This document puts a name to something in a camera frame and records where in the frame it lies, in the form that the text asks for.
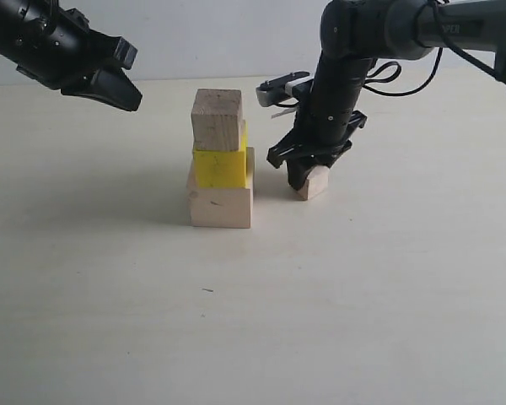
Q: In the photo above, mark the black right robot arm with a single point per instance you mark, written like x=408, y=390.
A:
x=358, y=39

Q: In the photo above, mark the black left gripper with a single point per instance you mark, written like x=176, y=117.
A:
x=56, y=48

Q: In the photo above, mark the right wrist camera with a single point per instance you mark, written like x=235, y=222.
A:
x=276, y=90

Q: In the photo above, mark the yellow cube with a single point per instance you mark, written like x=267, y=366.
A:
x=222, y=169

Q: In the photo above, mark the medium wooden cube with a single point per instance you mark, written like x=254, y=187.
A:
x=217, y=119

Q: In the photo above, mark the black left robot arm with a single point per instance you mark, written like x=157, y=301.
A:
x=57, y=48

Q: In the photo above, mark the large wooden cube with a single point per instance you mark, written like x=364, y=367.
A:
x=222, y=207

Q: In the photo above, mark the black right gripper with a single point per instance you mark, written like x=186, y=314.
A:
x=327, y=119

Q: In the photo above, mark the small wooden cube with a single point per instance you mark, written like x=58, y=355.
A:
x=315, y=183

